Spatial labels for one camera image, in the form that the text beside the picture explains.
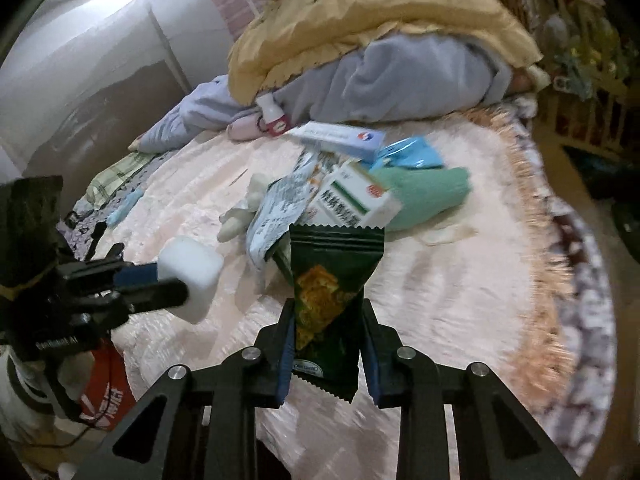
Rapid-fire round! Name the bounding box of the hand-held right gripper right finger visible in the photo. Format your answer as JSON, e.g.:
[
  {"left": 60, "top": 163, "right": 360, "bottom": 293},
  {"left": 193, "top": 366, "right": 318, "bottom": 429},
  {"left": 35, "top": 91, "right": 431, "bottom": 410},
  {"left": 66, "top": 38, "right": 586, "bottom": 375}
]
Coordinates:
[{"left": 360, "top": 299, "right": 581, "bottom": 480}]

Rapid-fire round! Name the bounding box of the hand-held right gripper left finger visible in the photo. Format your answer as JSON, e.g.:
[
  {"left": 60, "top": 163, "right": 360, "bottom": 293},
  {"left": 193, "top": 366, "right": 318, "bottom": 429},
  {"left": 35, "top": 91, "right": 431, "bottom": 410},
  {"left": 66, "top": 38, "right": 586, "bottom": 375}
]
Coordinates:
[{"left": 60, "top": 299, "right": 301, "bottom": 480}]

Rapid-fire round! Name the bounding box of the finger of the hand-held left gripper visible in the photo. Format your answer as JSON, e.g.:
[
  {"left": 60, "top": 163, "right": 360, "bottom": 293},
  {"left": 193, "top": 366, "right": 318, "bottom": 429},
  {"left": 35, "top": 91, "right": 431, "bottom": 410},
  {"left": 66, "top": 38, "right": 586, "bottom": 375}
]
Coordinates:
[
  {"left": 65, "top": 261, "right": 162, "bottom": 288},
  {"left": 107, "top": 280, "right": 190, "bottom": 312}
]

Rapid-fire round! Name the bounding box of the white foam block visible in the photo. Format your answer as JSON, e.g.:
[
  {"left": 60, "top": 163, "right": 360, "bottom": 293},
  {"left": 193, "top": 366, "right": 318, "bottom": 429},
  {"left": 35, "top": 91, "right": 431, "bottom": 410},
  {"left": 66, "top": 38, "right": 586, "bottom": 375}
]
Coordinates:
[{"left": 156, "top": 236, "right": 224, "bottom": 325}]

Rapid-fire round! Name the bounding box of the green snack packet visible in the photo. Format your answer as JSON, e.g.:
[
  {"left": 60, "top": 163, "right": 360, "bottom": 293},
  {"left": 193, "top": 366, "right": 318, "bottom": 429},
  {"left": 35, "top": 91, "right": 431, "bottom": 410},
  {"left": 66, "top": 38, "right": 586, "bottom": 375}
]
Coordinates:
[{"left": 289, "top": 224, "right": 386, "bottom": 403}]

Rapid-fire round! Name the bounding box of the green plaid pillow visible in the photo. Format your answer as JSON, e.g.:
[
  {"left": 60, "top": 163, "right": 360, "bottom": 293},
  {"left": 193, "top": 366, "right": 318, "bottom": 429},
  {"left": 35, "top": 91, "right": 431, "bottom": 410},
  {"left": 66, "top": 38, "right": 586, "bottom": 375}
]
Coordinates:
[{"left": 85, "top": 150, "right": 156, "bottom": 206}]

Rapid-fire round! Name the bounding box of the red plastic bag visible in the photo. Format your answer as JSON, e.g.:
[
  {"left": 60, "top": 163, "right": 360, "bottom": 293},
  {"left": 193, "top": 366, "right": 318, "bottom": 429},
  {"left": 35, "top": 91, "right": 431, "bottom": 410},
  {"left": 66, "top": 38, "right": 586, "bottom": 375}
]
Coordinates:
[{"left": 75, "top": 340, "right": 138, "bottom": 431}]

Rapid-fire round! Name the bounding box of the silver printed wrapper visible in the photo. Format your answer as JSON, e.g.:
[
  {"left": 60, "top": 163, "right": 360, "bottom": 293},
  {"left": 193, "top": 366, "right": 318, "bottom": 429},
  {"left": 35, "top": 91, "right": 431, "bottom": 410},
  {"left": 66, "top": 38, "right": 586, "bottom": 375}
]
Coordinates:
[{"left": 245, "top": 152, "right": 326, "bottom": 273}]

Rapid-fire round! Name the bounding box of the white green medicine box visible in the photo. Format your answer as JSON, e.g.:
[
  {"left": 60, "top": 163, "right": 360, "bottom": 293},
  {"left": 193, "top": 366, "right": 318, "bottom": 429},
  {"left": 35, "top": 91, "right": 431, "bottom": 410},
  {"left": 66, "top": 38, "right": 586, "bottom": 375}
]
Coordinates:
[{"left": 305, "top": 159, "right": 405, "bottom": 233}]

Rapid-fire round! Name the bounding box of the pink cloth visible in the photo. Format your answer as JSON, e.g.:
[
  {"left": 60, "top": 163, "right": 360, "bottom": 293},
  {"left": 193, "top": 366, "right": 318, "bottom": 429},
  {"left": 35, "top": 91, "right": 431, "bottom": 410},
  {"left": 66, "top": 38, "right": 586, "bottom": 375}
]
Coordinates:
[{"left": 226, "top": 112, "right": 266, "bottom": 141}]

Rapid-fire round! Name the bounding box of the green cloth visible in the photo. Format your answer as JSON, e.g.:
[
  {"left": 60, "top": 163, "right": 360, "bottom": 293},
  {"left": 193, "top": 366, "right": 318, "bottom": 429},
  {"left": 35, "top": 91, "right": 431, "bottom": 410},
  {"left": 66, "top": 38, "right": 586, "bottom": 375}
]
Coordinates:
[{"left": 367, "top": 165, "right": 473, "bottom": 233}]

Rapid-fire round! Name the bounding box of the small white red-capped bottle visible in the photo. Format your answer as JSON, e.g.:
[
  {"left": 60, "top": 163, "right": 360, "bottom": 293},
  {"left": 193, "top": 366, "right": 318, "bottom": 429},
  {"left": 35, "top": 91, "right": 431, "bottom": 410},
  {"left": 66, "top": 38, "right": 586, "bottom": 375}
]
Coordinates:
[{"left": 255, "top": 94, "right": 292, "bottom": 138}]

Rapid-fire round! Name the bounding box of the white wardrobe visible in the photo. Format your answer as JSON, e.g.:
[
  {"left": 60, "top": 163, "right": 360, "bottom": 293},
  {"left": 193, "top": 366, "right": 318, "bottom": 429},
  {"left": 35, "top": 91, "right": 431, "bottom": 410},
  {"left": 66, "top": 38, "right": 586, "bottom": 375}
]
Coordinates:
[{"left": 0, "top": 0, "right": 231, "bottom": 196}]

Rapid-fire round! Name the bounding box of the blue plastic packet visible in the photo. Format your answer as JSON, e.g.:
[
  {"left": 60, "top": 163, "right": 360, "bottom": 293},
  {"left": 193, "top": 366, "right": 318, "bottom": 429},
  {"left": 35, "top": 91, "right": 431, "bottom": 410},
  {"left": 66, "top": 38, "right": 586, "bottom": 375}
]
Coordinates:
[{"left": 367, "top": 136, "right": 446, "bottom": 171}]

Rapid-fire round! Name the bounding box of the patterned bedsheet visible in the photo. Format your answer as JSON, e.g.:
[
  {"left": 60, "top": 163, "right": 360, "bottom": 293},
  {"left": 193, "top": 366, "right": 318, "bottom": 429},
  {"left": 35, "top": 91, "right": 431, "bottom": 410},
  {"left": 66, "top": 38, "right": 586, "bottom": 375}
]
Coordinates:
[{"left": 500, "top": 95, "right": 621, "bottom": 461}]

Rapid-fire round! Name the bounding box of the long white carton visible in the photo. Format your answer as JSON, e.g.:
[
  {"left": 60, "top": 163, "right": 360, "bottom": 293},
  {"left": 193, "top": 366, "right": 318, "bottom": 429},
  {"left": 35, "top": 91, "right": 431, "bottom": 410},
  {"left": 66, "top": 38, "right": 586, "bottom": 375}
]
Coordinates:
[{"left": 285, "top": 121, "right": 388, "bottom": 160}]

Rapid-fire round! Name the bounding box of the grey pillow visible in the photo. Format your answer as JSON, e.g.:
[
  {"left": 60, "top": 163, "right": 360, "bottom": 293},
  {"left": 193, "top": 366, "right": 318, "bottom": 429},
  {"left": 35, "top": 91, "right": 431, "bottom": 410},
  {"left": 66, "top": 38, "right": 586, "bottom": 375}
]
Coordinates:
[{"left": 129, "top": 35, "right": 516, "bottom": 153}]

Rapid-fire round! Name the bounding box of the wooden crib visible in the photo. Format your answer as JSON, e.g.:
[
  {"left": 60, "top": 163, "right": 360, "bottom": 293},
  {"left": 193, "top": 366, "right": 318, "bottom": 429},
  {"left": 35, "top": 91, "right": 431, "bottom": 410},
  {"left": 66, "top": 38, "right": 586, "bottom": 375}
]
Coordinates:
[{"left": 495, "top": 0, "right": 636, "bottom": 161}]

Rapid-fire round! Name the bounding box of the yellow quilt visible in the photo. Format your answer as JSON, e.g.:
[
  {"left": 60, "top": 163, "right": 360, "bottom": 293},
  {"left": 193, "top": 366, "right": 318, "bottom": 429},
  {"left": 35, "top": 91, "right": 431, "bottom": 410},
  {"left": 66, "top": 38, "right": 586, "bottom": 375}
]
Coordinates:
[{"left": 227, "top": 0, "right": 546, "bottom": 108}]

